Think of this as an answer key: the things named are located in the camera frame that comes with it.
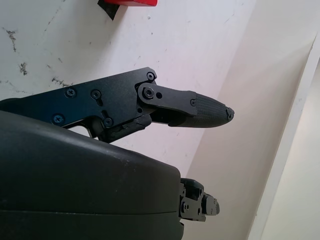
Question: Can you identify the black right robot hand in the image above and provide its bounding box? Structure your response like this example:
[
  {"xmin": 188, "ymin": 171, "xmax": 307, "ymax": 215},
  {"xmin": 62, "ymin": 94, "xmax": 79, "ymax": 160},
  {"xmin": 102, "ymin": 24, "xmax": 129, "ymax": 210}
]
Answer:
[{"xmin": 0, "ymin": 66, "xmax": 236, "ymax": 240}]

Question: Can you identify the red block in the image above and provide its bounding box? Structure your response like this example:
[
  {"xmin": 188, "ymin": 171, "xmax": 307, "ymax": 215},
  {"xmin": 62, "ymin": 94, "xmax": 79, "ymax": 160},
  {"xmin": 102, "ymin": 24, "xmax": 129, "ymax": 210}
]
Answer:
[{"xmin": 104, "ymin": 0, "xmax": 159, "ymax": 7}]

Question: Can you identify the black tape marker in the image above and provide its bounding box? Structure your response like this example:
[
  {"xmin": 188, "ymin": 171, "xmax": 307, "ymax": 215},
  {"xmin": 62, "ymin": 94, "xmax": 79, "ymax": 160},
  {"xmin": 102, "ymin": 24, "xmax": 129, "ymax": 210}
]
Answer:
[{"xmin": 97, "ymin": 0, "xmax": 121, "ymax": 21}]

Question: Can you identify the white rounded table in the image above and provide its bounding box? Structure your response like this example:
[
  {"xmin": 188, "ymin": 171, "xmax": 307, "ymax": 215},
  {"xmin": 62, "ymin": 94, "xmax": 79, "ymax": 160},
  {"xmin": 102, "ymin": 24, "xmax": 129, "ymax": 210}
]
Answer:
[{"xmin": 257, "ymin": 32, "xmax": 320, "ymax": 240}]

